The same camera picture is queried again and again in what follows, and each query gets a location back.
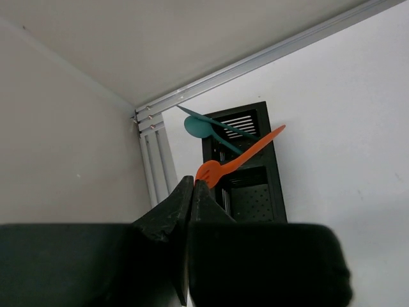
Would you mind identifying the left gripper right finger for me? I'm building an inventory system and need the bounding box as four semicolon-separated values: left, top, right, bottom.
190;180;353;306

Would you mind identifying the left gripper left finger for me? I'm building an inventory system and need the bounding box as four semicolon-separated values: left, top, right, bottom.
1;176;194;306

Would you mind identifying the orange fork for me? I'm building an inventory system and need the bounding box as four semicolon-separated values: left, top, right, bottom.
195;125;286;189

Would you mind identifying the teal spoon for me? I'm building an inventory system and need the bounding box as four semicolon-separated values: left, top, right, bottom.
184;116;242;155

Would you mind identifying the black utensil caddy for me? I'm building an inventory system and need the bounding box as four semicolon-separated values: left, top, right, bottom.
207;102;287;223

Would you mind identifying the teal knife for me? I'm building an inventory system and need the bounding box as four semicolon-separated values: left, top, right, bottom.
178;106;259;140

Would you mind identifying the aluminium frame rail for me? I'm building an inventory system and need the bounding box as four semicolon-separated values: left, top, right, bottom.
134;1;399;206

